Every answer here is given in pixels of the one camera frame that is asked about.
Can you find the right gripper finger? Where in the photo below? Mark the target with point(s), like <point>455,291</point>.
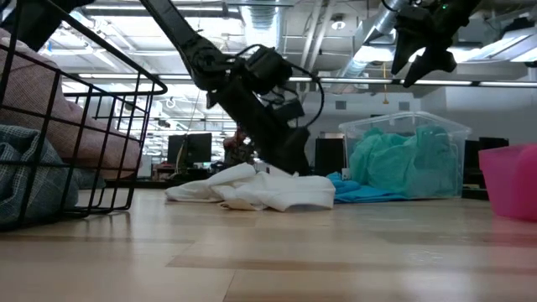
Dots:
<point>405,48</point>
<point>436,60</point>

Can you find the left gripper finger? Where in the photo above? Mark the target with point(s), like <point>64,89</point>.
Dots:
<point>277,153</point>
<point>300,151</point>

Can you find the white cloth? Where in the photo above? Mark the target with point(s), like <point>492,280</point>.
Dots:
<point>272,193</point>

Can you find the turquoise cloth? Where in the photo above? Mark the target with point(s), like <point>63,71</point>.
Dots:
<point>377,168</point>

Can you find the pink woven shirt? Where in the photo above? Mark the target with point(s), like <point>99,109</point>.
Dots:
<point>33,84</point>

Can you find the blue striped shirt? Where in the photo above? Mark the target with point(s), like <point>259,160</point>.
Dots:
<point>10,189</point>

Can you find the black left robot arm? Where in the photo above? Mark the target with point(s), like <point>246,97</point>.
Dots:
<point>189,42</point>

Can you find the person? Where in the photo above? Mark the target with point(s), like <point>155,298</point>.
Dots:
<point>237,147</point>

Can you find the clear plastic box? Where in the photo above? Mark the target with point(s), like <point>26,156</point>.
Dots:
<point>403,119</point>

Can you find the black background monitor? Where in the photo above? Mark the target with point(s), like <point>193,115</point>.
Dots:
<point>197,147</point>

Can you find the red plastic bin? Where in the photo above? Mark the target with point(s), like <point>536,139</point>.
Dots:
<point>512,180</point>

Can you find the silver ventilation duct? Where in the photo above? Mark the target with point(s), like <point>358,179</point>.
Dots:
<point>369,38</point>
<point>264,21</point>

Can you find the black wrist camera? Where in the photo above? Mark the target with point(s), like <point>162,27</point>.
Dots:
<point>268,67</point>

